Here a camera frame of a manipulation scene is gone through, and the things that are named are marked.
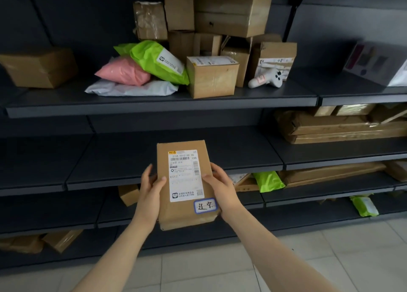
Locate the dark grey metal shelving unit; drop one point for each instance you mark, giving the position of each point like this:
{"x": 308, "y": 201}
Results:
{"x": 343, "y": 155}
{"x": 79, "y": 161}

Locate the person's left forearm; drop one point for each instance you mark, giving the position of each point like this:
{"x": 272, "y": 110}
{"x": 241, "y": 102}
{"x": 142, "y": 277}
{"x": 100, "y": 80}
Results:
{"x": 117, "y": 253}

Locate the pink plastic mailer bag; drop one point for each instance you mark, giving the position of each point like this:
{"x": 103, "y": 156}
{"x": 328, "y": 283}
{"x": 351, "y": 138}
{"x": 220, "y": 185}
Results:
{"x": 122, "y": 71}

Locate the green mailer with white label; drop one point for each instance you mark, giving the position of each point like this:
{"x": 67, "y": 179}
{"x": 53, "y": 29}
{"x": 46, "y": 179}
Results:
{"x": 365, "y": 206}

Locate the person's right hand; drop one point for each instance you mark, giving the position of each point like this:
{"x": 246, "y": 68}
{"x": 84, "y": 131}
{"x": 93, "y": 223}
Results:
{"x": 226, "y": 199}

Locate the person's left thumb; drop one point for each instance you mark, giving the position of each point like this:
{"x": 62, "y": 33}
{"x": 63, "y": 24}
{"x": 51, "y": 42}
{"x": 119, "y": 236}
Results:
{"x": 160, "y": 183}

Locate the brown labelled paper parcel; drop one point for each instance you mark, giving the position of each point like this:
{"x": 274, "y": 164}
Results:
{"x": 186, "y": 161}

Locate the person's left hand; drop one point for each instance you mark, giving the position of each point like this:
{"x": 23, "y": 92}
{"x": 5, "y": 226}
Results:
{"x": 147, "y": 202}

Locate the person's right forearm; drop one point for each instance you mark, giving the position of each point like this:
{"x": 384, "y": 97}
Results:
{"x": 273, "y": 253}

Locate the large green plastic mailer bag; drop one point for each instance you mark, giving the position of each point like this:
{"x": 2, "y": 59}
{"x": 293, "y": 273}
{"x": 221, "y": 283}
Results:
{"x": 155, "y": 61}

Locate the white handheld controller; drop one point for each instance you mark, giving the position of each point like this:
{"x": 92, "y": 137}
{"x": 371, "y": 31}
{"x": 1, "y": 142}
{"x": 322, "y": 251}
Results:
{"x": 270, "y": 78}

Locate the long taped brown parcel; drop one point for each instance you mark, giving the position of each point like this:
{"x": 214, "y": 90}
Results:
{"x": 337, "y": 128}

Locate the white plastic mailer bag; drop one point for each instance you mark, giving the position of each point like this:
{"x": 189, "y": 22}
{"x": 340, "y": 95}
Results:
{"x": 130, "y": 88}

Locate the small brown carton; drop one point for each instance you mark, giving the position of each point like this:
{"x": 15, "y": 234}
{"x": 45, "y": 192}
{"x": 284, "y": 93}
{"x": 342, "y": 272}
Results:
{"x": 322, "y": 110}
{"x": 128, "y": 194}
{"x": 354, "y": 109}

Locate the long flat brown carton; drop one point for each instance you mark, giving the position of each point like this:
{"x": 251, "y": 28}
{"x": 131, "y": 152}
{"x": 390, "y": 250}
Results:
{"x": 330, "y": 173}

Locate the white printed flat package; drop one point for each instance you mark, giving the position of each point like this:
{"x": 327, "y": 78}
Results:
{"x": 372, "y": 61}

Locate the crumpled brown paper parcel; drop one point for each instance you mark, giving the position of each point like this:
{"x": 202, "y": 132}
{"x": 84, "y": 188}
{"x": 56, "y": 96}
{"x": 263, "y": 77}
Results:
{"x": 20, "y": 244}

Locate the person's right thumb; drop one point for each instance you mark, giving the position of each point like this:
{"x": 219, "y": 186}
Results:
{"x": 208, "y": 179}

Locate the pile of cardboard boxes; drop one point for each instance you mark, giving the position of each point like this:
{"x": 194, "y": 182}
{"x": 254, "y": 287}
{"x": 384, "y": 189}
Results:
{"x": 229, "y": 12}

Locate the taped brown carton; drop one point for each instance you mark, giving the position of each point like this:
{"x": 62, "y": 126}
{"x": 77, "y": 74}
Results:
{"x": 62, "y": 239}

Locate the flat parcel with white label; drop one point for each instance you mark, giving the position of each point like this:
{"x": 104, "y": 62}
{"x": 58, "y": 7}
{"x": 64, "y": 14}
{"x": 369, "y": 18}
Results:
{"x": 243, "y": 181}

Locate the wide flat brown carton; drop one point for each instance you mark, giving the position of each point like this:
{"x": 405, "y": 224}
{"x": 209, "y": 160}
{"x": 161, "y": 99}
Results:
{"x": 39, "y": 67}

